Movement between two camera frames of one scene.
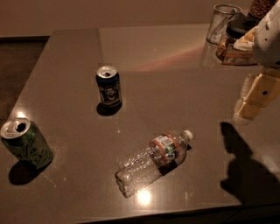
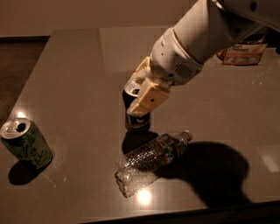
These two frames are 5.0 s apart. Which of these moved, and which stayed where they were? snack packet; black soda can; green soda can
Moved: black soda can
Stayed: snack packet; green soda can
